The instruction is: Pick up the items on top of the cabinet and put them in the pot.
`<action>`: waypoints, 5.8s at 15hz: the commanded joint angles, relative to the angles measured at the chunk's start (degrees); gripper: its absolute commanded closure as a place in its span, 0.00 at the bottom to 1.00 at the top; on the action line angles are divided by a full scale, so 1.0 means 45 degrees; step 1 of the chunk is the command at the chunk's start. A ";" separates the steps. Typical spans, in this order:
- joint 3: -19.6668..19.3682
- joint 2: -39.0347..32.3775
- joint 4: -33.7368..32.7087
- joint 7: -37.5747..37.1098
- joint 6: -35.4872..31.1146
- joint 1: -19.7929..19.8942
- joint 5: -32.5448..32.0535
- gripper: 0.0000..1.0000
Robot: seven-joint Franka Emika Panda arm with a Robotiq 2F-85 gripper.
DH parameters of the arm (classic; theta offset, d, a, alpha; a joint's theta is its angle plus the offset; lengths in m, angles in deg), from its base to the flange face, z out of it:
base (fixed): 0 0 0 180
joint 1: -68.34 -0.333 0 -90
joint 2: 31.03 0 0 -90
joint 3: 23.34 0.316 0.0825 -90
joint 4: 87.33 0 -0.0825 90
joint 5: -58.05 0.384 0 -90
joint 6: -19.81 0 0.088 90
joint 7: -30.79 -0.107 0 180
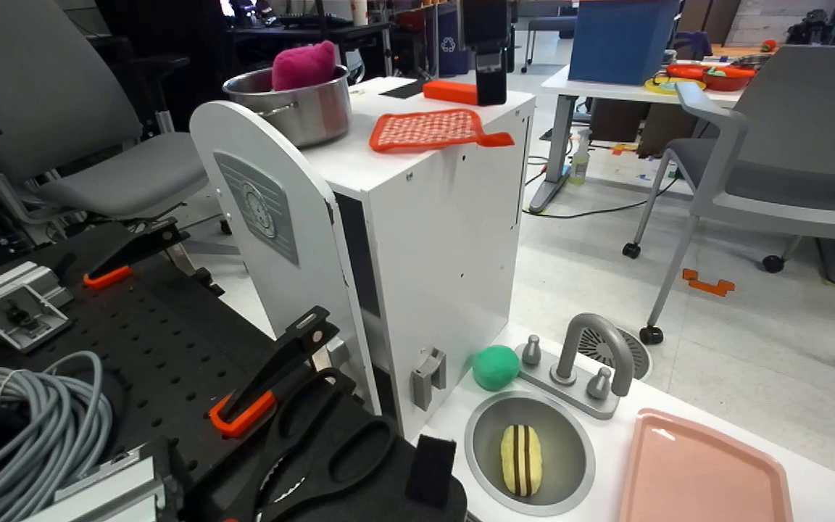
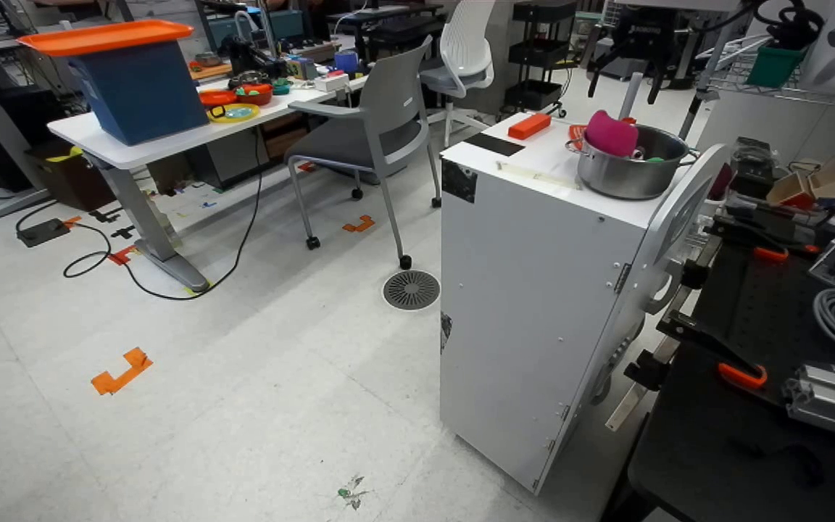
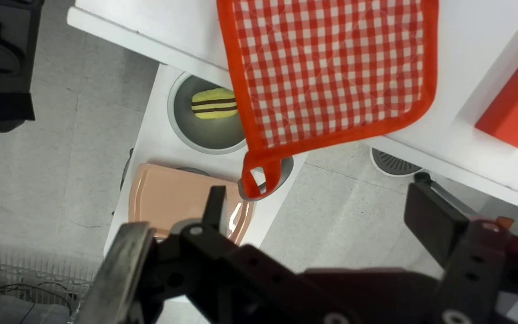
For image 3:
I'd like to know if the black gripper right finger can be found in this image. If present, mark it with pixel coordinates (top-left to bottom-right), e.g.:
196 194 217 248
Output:
403 169 471 268

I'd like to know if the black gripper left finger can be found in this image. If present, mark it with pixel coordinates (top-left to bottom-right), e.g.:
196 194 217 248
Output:
201 183 228 233

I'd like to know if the red checkered pot holder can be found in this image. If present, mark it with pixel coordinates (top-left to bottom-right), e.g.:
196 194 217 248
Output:
214 0 440 201

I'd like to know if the pink plastic tray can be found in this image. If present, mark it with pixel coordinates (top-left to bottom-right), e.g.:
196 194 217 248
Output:
127 160 255 244

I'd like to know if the round burner with yellow stripes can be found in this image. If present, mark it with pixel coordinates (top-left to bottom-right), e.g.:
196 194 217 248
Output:
167 71 255 156

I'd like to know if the yellow striped toy macaron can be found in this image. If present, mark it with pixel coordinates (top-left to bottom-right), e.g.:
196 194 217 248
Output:
189 86 239 122

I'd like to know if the white toy kitchen counter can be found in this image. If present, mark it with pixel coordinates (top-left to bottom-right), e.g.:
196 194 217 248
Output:
104 61 302 253

